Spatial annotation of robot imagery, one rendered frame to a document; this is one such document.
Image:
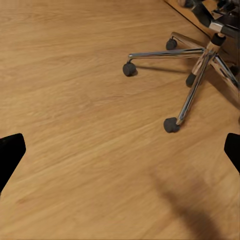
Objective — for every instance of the swivel chair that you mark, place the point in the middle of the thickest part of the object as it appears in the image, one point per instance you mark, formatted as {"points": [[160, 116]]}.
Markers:
{"points": [[225, 21]]}

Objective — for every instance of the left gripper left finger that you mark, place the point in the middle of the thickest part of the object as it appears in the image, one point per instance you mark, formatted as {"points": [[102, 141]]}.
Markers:
{"points": [[12, 149]]}

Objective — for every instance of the bookcase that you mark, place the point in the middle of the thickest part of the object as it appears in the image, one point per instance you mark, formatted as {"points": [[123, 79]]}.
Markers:
{"points": [[211, 5]]}

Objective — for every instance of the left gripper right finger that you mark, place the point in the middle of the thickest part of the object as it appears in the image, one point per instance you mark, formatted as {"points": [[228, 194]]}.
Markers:
{"points": [[232, 149]]}

